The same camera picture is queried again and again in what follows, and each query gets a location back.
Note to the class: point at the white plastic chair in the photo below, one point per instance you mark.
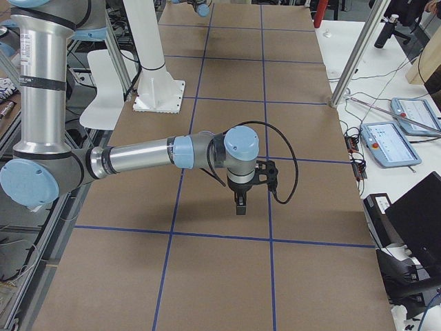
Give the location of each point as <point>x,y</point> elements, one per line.
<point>104,111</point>

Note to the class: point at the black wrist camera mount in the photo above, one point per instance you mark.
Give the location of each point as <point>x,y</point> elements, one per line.
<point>267,173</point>

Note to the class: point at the teach pendant tablet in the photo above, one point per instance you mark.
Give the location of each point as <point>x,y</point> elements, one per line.
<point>418,110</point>
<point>388,145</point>

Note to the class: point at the near teach pendant tablet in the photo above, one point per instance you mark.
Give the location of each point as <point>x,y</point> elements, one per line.
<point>388,145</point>

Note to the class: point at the grey aluminium post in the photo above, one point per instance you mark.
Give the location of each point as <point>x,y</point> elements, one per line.
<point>359,48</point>

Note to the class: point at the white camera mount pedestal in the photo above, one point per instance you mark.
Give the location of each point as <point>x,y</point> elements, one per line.
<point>157,91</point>

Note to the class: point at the black laptop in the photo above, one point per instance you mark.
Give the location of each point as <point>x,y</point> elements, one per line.
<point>416,218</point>

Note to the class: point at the far teach pendant tablet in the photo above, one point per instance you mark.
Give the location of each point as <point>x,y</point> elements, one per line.
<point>418,110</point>

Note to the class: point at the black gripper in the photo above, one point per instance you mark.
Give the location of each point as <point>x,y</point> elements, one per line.
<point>240,189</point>

